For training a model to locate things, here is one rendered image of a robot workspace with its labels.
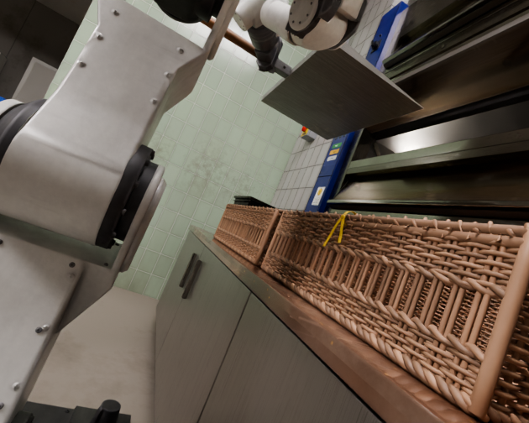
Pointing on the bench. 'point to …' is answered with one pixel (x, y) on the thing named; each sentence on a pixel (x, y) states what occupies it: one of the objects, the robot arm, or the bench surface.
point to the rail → (477, 37)
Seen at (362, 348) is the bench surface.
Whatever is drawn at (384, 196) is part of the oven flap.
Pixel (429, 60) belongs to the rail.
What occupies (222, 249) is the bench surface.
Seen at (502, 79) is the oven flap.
